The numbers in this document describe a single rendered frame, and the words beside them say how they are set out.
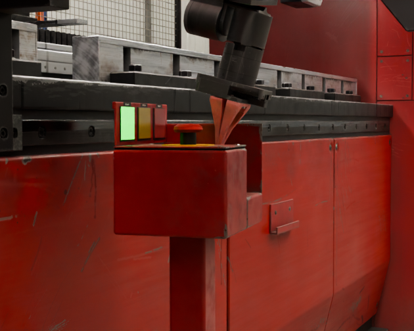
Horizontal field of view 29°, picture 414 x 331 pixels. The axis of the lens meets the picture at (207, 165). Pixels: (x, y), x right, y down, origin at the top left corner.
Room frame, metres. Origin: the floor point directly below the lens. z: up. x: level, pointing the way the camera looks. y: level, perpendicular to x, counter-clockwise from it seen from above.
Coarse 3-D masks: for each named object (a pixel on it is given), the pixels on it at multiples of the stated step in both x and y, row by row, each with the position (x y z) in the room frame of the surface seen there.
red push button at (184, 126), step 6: (174, 126) 1.11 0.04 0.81; (180, 126) 1.10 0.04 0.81; (186, 126) 1.09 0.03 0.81; (192, 126) 1.09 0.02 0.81; (198, 126) 1.10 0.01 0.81; (180, 132) 1.10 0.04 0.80; (186, 132) 1.09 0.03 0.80; (192, 132) 1.09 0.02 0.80; (198, 132) 1.10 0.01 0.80; (180, 138) 1.11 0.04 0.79; (186, 138) 1.10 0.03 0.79; (192, 138) 1.10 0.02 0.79
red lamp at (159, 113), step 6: (156, 108) 1.23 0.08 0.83; (162, 108) 1.25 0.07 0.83; (156, 114) 1.23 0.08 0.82; (162, 114) 1.25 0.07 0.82; (156, 120) 1.23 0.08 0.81; (162, 120) 1.25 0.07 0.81; (156, 126) 1.23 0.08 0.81; (162, 126) 1.25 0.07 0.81; (156, 132) 1.23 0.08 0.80; (162, 132) 1.25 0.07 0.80
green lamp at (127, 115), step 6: (126, 108) 1.12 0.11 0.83; (132, 108) 1.14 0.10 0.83; (126, 114) 1.12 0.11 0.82; (132, 114) 1.14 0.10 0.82; (126, 120) 1.12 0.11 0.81; (132, 120) 1.14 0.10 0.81; (126, 126) 1.12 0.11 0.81; (132, 126) 1.14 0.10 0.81; (126, 132) 1.11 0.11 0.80; (132, 132) 1.13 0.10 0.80; (126, 138) 1.11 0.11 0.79; (132, 138) 1.13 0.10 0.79
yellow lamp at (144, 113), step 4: (140, 108) 1.16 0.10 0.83; (144, 108) 1.18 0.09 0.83; (148, 108) 1.19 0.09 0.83; (140, 112) 1.16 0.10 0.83; (144, 112) 1.18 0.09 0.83; (148, 112) 1.19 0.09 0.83; (140, 116) 1.16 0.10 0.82; (144, 116) 1.18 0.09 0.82; (148, 116) 1.19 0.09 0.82; (140, 120) 1.16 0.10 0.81; (144, 120) 1.18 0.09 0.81; (148, 120) 1.19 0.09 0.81; (140, 124) 1.16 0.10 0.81; (144, 124) 1.18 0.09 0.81; (148, 124) 1.19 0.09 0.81; (140, 128) 1.16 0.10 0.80; (144, 128) 1.18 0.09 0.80; (148, 128) 1.19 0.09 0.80; (140, 132) 1.16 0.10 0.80; (144, 132) 1.18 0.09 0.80; (148, 132) 1.19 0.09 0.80; (140, 136) 1.16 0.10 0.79; (144, 136) 1.18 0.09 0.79; (148, 136) 1.19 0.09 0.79
